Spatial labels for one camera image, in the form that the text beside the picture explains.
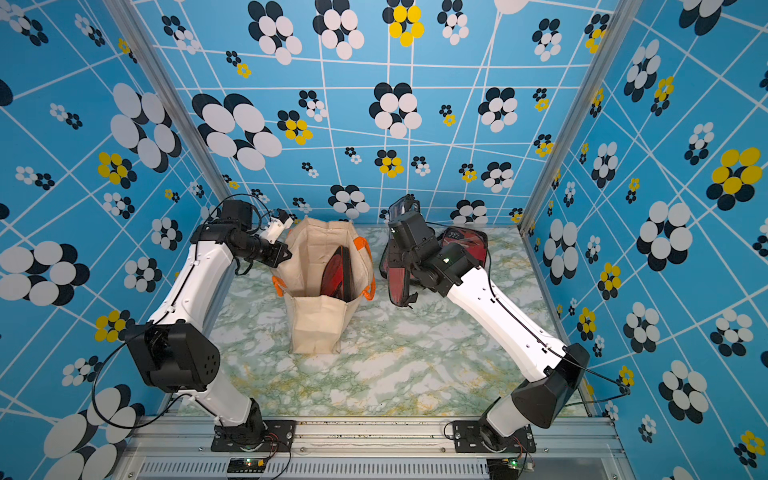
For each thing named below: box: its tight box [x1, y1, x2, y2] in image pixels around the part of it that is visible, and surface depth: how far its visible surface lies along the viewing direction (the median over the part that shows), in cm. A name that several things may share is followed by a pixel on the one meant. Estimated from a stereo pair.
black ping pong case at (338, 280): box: [320, 245, 355, 303], surface depth 93 cm
